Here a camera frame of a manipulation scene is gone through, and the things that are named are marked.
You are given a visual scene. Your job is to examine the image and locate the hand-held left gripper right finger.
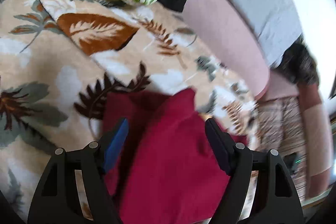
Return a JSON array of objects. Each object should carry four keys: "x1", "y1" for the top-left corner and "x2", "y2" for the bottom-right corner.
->
[{"x1": 205, "y1": 118, "x2": 305, "y2": 224}]

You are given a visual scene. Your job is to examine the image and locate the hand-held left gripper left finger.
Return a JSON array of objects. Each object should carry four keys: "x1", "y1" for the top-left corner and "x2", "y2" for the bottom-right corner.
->
[{"x1": 28, "y1": 118, "x2": 129, "y2": 224}]

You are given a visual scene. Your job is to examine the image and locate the dark red fleece garment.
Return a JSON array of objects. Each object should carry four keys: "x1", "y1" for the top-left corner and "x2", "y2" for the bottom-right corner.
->
[{"x1": 101, "y1": 88, "x2": 248, "y2": 224}]

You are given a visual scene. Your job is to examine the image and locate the person's right forearm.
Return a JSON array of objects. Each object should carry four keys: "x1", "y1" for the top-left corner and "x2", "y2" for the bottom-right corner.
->
[{"x1": 297, "y1": 82, "x2": 332, "y2": 198}]

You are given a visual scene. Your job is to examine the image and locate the person's patterned pants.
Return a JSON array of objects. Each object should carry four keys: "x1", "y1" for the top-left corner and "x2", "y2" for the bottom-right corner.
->
[{"x1": 249, "y1": 95, "x2": 310, "y2": 203}]

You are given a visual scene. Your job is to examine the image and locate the dark fuzzy cloth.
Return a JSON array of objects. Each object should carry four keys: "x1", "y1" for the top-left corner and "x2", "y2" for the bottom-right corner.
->
[{"x1": 273, "y1": 38, "x2": 321, "y2": 85}]

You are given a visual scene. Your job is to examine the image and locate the leaf printed fleece blanket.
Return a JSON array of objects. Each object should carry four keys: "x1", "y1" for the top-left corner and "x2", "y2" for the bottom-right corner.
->
[{"x1": 0, "y1": 0, "x2": 260, "y2": 224}]

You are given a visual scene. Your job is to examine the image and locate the pink quilted bed sheet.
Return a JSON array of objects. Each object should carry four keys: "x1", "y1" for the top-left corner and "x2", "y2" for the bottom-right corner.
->
[{"x1": 181, "y1": 0, "x2": 300, "y2": 101}]

